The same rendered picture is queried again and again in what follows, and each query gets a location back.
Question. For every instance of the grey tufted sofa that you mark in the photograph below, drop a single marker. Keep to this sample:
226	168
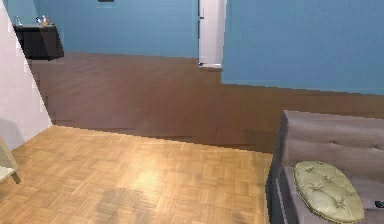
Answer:
333	140

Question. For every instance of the white room door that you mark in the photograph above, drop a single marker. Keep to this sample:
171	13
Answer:
210	31

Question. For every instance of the round green tufted cushion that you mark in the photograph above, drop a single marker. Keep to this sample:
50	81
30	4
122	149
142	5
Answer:
328	191

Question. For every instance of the black cabinet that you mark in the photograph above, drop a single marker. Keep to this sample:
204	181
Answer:
40	41

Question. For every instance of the small colourful tabletop item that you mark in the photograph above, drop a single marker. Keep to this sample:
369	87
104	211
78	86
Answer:
45	21

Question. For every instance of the pale wooden chair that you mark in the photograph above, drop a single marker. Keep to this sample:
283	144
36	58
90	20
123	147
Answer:
6	165

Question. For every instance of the clear glass bottle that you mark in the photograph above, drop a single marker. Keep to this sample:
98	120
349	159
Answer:
18	21

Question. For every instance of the dark framed wall picture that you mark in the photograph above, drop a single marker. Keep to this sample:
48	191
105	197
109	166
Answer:
105	0

